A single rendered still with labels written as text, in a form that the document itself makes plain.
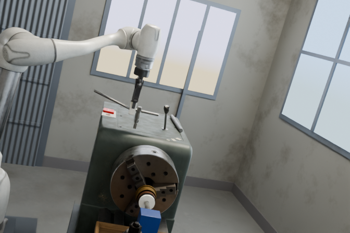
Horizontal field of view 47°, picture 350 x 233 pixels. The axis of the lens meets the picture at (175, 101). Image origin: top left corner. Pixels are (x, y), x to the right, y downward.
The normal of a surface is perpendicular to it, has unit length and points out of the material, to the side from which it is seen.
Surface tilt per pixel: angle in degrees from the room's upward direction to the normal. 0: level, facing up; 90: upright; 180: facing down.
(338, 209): 90
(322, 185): 90
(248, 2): 90
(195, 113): 90
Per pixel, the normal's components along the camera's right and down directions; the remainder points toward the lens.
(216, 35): 0.25, 0.26
